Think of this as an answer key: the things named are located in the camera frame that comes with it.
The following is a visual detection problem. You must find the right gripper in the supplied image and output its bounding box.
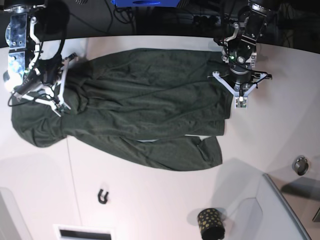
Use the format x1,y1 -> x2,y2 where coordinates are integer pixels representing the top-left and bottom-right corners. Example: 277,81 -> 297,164
12,52 -> 78,114

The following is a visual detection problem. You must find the dark green t-shirt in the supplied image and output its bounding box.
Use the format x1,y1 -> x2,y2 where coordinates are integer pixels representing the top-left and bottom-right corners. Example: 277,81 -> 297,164
11,48 -> 233,172

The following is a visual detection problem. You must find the white rectangular table slot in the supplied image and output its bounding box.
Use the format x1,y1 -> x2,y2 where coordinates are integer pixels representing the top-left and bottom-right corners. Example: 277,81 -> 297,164
53,224 -> 116,240

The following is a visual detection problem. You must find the black round stool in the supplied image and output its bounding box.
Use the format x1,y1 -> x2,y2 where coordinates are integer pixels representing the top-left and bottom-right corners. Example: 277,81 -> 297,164
39,0 -> 70,35

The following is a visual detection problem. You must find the round metal table grommet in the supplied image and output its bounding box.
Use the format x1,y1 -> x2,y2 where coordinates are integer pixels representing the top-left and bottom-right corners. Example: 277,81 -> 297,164
292,155 -> 309,176

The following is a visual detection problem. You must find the small black plastic clip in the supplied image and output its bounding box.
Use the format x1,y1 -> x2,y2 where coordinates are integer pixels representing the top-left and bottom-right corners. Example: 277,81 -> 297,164
97,189 -> 109,205

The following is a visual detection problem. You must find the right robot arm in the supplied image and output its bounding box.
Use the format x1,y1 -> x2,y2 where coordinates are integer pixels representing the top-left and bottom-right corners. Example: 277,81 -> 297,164
0,0 -> 78,116

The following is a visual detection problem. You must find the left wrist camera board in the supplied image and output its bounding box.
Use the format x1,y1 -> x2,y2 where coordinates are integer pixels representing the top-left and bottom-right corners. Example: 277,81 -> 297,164
234,96 -> 248,108

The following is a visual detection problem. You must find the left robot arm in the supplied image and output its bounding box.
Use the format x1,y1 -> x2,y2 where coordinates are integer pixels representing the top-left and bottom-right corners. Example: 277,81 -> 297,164
212,0 -> 279,108

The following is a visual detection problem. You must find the black cup with gold dots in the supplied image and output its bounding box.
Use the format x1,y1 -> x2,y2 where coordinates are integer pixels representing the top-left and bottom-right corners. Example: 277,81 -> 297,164
197,208 -> 226,240

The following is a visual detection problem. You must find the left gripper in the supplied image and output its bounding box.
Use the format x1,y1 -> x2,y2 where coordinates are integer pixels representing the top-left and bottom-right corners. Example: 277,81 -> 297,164
207,68 -> 272,98

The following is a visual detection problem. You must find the blue plastic box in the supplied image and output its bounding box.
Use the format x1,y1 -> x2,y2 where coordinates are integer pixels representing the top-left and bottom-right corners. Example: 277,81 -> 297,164
110,0 -> 180,8

